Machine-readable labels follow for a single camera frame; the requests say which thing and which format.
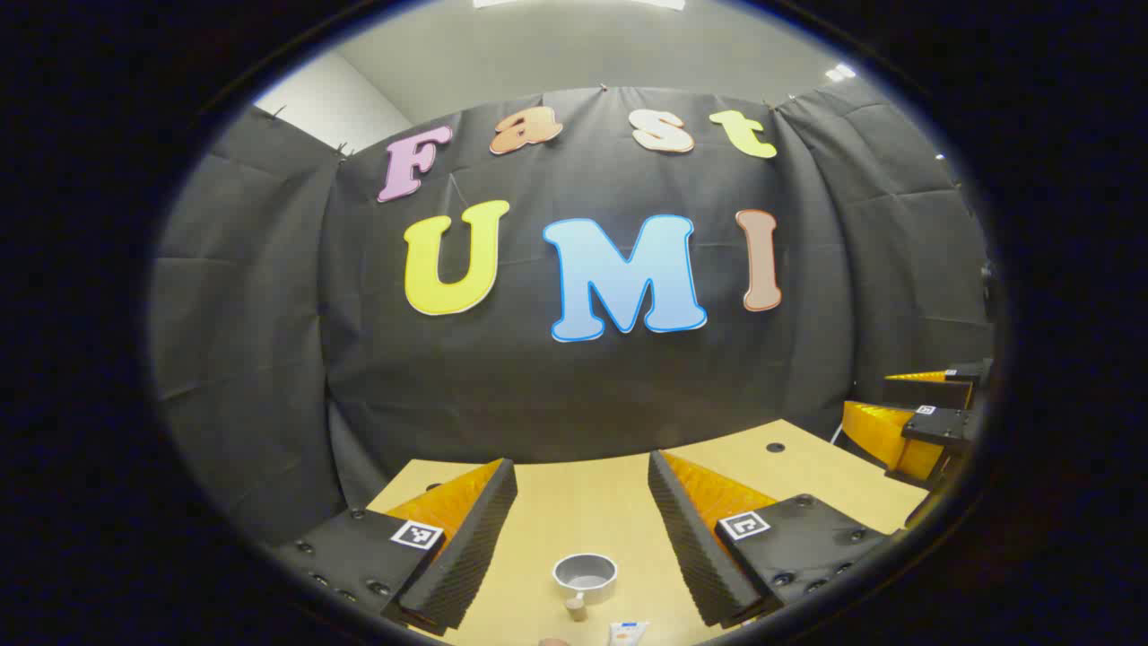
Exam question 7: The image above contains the black backdrop cloth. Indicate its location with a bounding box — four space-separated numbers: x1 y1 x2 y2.
148 85 996 548

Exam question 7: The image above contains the white cup with wooden handle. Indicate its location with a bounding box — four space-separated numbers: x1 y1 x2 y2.
552 553 620 623

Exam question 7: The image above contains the light wooden desktop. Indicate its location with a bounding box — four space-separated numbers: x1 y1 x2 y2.
366 419 929 646

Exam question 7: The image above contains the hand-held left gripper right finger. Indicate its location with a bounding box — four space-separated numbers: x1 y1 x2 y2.
648 450 898 629

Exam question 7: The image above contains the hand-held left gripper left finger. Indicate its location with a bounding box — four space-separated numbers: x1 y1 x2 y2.
274 458 519 638

